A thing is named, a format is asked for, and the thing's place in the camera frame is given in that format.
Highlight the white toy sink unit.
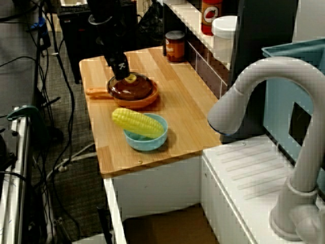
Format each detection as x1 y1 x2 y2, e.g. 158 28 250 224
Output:
103 134 325 244

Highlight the blue cable connector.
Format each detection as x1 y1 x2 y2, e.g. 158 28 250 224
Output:
27 21 49 39

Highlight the teal kitchen cabinet box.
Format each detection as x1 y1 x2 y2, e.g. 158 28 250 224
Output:
261 38 325 184

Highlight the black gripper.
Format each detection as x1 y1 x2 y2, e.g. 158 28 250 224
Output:
97 33 131 81

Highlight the black computer case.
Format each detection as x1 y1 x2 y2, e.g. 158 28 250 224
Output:
57 2 138 84

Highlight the brown transparent pan lid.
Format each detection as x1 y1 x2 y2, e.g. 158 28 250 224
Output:
107 73 154 100

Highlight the long black floor cable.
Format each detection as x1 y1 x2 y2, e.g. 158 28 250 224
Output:
49 12 77 184

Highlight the red ketchup bottle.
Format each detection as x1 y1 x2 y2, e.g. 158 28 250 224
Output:
201 0 223 36

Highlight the light blue toy bowl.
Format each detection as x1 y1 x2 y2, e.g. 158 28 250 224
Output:
123 113 169 152

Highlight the narrow black shelf post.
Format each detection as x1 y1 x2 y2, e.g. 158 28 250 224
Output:
161 4 169 57

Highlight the orange toy frying pan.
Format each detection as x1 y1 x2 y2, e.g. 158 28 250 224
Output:
85 78 160 110

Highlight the grey toy faucet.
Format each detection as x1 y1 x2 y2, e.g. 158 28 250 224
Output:
207 56 325 241

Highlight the wide black kitchen pillar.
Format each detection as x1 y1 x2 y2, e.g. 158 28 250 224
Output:
227 0 299 143

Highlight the yellow toy corn cob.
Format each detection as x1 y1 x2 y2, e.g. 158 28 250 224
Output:
112 107 165 139

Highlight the white floor cable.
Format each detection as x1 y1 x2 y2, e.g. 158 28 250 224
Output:
46 142 98 180

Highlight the toy beans can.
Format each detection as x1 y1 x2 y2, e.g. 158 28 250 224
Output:
165 30 186 64

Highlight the white tiled shelf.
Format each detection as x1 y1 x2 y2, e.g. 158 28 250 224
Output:
162 0 238 71

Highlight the silver aluminium frame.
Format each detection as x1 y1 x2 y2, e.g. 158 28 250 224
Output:
0 109 33 244

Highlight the white plastic container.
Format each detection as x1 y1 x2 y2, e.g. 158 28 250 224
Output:
211 15 239 66

